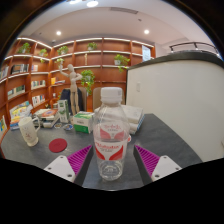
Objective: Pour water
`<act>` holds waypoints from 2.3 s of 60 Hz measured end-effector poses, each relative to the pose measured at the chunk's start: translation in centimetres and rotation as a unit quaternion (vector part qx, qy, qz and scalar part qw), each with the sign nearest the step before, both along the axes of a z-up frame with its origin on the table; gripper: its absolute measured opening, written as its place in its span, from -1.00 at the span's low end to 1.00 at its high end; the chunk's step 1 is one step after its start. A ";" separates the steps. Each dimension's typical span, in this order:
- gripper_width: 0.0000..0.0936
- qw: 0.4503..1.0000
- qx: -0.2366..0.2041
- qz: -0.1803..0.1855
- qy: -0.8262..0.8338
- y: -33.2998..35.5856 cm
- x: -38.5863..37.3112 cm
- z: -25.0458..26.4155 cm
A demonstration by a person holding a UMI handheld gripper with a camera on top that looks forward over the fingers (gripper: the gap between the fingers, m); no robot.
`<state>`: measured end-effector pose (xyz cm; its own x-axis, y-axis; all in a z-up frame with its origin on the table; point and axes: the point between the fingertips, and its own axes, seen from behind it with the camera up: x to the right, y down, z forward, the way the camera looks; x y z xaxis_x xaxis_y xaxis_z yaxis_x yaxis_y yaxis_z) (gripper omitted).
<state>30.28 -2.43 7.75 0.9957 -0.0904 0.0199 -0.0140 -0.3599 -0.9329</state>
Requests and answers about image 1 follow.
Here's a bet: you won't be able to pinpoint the black-covered book stack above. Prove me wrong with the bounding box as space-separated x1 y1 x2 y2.
33 108 60 129

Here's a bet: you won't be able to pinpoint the white partition with dark top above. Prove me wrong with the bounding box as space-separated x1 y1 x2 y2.
125 50 224 163

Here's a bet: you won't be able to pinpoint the green and white carton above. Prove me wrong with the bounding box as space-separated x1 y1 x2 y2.
57 99 71 124

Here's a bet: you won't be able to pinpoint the flat round red coaster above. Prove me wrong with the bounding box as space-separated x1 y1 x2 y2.
48 137 68 154

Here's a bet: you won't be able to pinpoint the tan office chair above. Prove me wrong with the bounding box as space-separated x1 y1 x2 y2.
92 86 126 113

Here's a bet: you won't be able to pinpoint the cream ceramic mug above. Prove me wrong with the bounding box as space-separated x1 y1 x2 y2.
17 115 42 148

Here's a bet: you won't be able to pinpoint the clear plastic water bottle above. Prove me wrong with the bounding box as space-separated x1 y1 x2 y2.
92 86 131 182

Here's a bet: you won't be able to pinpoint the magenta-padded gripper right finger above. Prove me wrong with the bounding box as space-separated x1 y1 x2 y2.
133 144 183 187

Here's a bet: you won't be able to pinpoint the wooden wall shelf unit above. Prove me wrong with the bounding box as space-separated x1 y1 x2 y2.
0 37 157 134

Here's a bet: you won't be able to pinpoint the round ceiling lights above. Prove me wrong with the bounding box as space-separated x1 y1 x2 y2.
55 0 150 36

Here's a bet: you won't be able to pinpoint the white book stack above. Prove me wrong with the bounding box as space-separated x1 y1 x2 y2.
94 104 146 136

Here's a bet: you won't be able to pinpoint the wooden artist mannequin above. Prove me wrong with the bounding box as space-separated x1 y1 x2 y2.
59 63 83 116

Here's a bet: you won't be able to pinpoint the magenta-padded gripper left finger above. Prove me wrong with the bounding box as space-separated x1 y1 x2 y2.
43 144 95 187

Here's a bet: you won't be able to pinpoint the green and white tissue box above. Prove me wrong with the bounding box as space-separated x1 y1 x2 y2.
72 111 95 134

